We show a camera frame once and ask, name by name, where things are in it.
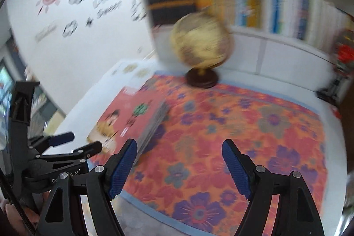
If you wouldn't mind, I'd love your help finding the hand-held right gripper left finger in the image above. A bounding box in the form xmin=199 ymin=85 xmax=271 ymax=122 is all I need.
xmin=36 ymin=139 xmax=139 ymax=236

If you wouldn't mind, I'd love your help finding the stack of books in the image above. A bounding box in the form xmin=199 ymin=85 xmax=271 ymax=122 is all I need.
xmin=87 ymin=85 xmax=170 ymax=167

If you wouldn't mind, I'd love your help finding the row of white spined books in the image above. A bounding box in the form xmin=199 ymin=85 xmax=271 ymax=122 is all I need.
xmin=268 ymin=0 xmax=349 ymax=52

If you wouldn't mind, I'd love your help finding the black lettering wall sticker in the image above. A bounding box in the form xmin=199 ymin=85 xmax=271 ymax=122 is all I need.
xmin=92 ymin=0 xmax=122 ymax=19

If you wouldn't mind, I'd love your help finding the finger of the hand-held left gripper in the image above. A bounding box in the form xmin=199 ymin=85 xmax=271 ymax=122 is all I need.
xmin=41 ymin=131 xmax=76 ymax=148
xmin=59 ymin=140 xmax=103 ymax=162

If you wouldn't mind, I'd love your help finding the yellow globe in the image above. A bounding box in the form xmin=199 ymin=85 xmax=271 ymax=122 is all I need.
xmin=169 ymin=12 xmax=231 ymax=89

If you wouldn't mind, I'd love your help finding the embroidered round fan ornament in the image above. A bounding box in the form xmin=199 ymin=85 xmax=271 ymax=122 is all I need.
xmin=330 ymin=29 xmax=354 ymax=68

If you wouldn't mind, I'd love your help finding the floral orange mat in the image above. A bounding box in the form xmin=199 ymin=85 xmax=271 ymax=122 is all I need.
xmin=88 ymin=74 xmax=329 ymax=231

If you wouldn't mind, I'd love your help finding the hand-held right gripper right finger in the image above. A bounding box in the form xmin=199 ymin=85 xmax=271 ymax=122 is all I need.
xmin=222 ymin=139 xmax=325 ymax=236

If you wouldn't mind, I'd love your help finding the black ornament stand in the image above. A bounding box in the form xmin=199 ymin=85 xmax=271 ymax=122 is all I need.
xmin=317 ymin=65 xmax=349 ymax=106

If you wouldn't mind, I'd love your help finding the person's left hand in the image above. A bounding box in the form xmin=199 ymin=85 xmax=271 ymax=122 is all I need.
xmin=1 ymin=201 xmax=40 ymax=231

